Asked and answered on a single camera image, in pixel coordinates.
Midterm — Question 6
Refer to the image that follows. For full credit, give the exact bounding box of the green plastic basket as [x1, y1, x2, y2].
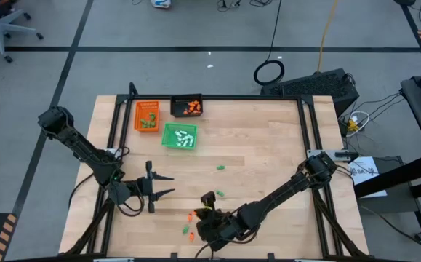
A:
[160, 122, 199, 151]

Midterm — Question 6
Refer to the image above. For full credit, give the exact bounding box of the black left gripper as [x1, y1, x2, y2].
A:
[136, 160, 176, 214]

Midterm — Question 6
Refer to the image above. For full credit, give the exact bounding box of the orange plastic basket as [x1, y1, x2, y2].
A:
[134, 100, 161, 133]

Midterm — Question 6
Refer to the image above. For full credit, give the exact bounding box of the black cable bundle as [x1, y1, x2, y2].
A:
[310, 188, 359, 256]
[63, 196, 122, 255]

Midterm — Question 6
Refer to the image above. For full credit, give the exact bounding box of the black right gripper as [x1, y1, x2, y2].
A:
[193, 191, 241, 252]

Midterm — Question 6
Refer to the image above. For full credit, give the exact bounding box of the white paper sign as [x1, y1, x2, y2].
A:
[348, 156, 388, 199]

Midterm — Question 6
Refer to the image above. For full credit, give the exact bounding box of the black computer case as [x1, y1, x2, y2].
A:
[260, 68, 360, 117]

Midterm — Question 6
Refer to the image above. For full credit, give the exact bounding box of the black aluminium table frame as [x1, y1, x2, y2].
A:
[59, 82, 369, 261]

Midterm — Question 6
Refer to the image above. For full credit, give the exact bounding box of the black hanging cable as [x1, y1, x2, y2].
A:
[252, 0, 286, 87]

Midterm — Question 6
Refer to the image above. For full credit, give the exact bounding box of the yellow hanging cable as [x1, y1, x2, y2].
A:
[316, 0, 339, 73]

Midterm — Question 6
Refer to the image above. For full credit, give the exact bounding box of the black plastic basket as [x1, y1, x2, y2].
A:
[169, 93, 204, 118]

